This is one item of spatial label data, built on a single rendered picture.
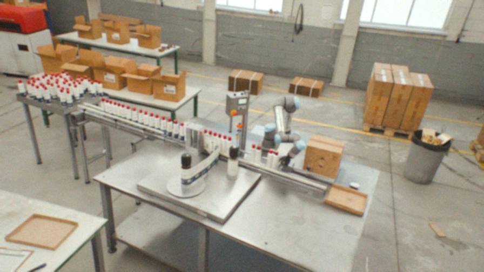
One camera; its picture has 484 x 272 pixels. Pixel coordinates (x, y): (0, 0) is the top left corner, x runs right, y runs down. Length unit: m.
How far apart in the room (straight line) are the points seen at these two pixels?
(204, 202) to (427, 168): 3.25
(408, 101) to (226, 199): 4.12
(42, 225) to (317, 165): 2.17
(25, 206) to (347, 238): 2.33
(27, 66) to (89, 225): 5.57
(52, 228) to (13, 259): 0.28
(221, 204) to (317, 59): 6.12
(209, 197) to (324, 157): 1.08
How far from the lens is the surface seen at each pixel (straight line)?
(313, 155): 3.21
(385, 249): 4.09
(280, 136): 2.97
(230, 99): 3.07
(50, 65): 5.78
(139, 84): 4.97
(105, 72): 5.14
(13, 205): 3.18
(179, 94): 4.69
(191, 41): 9.27
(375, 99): 6.20
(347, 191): 3.20
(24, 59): 8.02
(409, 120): 6.37
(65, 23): 11.38
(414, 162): 5.19
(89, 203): 4.33
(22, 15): 7.76
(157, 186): 2.94
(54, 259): 2.65
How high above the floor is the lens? 2.61
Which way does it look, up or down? 28 degrees down
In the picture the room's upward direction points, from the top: 5 degrees clockwise
